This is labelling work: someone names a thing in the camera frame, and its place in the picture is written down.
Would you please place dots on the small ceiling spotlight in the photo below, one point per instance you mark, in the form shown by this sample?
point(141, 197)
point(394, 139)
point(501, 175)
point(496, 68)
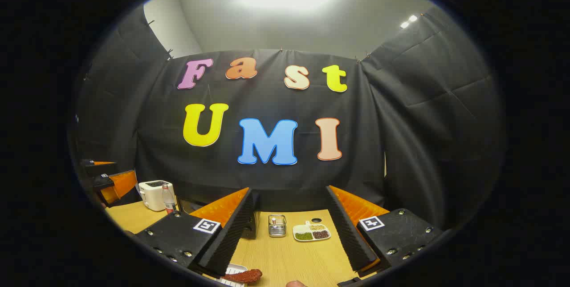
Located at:
point(404, 25)

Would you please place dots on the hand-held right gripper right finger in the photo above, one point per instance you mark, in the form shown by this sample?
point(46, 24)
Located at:
point(347, 233)

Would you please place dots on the clear plastic bottle red label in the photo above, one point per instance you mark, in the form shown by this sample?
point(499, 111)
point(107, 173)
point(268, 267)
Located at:
point(168, 200)

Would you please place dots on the white divided dish with beans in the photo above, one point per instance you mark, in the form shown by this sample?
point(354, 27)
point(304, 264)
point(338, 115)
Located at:
point(311, 233)

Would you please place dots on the black backdrop cloth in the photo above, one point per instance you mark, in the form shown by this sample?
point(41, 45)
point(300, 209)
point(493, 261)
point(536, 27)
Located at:
point(267, 180)

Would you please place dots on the black electric oven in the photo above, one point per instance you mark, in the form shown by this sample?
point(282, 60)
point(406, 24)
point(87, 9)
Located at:
point(253, 227)

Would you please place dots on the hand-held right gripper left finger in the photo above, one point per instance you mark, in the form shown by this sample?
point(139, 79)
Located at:
point(231, 238)

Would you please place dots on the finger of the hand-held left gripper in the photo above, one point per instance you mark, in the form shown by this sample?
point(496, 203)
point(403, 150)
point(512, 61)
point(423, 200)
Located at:
point(120, 184)
point(100, 167)

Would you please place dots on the white plate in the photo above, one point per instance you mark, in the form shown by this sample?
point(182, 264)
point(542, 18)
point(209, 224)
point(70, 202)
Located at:
point(234, 269)

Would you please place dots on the white toaster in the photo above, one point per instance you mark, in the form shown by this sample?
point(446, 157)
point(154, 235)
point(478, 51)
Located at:
point(151, 194)

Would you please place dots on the reddish brown meat piece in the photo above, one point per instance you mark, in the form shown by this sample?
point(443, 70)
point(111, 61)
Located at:
point(247, 275)

